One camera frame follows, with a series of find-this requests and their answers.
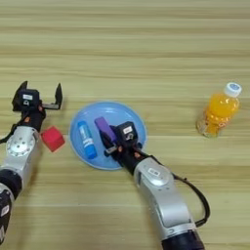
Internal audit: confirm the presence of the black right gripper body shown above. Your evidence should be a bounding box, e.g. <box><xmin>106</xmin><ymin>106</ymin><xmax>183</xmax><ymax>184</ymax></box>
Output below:
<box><xmin>104</xmin><ymin>142</ymin><xmax>151</xmax><ymax>176</ymax></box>

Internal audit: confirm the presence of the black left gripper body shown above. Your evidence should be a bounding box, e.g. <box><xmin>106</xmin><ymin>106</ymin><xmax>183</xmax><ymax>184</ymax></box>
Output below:
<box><xmin>20</xmin><ymin>103</ymin><xmax>63</xmax><ymax>132</ymax></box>

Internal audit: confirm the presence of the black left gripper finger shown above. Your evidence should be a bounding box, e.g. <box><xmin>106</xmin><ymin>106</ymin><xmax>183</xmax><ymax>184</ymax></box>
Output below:
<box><xmin>11</xmin><ymin>80</ymin><xmax>29</xmax><ymax>112</ymax></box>
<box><xmin>54</xmin><ymin>82</ymin><xmax>63</xmax><ymax>105</ymax></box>

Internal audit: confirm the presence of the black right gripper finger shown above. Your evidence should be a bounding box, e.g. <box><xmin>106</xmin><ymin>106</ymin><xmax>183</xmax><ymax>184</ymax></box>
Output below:
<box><xmin>98</xmin><ymin>129</ymin><xmax>117</xmax><ymax>154</ymax></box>
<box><xmin>108</xmin><ymin>124</ymin><xmax>121</xmax><ymax>135</ymax></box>

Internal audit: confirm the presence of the purple rectangular block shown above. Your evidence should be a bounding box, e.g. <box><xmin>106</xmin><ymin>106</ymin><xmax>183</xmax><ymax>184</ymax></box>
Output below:
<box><xmin>94</xmin><ymin>116</ymin><xmax>118</xmax><ymax>145</ymax></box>

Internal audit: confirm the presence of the blue glue stick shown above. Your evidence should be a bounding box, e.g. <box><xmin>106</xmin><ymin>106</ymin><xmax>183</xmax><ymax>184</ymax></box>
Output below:
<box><xmin>76</xmin><ymin>120</ymin><xmax>99</xmax><ymax>160</ymax></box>

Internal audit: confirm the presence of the red cube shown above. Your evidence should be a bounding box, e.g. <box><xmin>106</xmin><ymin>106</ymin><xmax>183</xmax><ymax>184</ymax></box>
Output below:
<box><xmin>40</xmin><ymin>125</ymin><xmax>66</xmax><ymax>153</ymax></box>

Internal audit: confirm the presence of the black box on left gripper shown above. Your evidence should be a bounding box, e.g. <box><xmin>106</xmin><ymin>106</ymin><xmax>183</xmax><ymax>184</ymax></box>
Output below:
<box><xmin>17</xmin><ymin>88</ymin><xmax>41</xmax><ymax>109</ymax></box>

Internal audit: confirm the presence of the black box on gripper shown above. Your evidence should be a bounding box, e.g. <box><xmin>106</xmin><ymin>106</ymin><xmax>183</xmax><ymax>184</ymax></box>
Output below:
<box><xmin>17</xmin><ymin>88</ymin><xmax>41</xmax><ymax>109</ymax></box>
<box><xmin>114</xmin><ymin>120</ymin><xmax>141</xmax><ymax>146</ymax></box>

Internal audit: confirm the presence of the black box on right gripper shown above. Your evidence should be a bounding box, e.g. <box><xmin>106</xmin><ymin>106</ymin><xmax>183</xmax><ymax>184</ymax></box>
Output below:
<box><xmin>114</xmin><ymin>120</ymin><xmax>141</xmax><ymax>146</ymax></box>

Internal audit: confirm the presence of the light blue round plate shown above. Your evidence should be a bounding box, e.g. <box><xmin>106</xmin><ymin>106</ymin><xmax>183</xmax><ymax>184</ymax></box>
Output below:
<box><xmin>68</xmin><ymin>101</ymin><xmax>148</xmax><ymax>171</ymax></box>

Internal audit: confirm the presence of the orange juice bottle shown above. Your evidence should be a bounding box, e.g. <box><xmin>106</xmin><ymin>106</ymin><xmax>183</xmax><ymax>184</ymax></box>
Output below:
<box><xmin>195</xmin><ymin>81</ymin><xmax>243</xmax><ymax>139</ymax></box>

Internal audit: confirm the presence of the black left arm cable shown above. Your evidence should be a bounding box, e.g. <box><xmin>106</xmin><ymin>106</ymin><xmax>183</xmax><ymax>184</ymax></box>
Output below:
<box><xmin>0</xmin><ymin>120</ymin><xmax>26</xmax><ymax>145</ymax></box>

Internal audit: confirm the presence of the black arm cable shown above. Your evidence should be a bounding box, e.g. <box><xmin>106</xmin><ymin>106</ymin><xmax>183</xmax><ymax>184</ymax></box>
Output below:
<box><xmin>0</xmin><ymin>120</ymin><xmax>26</xmax><ymax>145</ymax></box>
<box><xmin>142</xmin><ymin>149</ymin><xmax>211</xmax><ymax>229</ymax></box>

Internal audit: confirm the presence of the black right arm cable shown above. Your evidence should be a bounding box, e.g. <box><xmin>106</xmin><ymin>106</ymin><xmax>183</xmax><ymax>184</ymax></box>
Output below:
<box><xmin>142</xmin><ymin>149</ymin><xmax>211</xmax><ymax>229</ymax></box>

